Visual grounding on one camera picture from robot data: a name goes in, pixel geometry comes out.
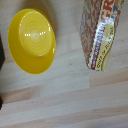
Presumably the yellow plastic bowl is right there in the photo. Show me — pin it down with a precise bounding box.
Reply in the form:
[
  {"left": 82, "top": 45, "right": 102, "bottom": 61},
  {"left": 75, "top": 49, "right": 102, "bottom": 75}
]
[{"left": 7, "top": 8, "right": 57, "bottom": 75}]

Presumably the red yellow snack box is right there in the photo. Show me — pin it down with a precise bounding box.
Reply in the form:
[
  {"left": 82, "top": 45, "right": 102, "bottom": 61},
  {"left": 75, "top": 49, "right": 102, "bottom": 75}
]
[{"left": 79, "top": 0, "right": 125, "bottom": 72}]

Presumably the black fabric storage box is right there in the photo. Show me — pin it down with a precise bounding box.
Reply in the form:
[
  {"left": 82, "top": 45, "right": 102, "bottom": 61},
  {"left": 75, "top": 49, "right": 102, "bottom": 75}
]
[{"left": 0, "top": 34, "right": 6, "bottom": 110}]

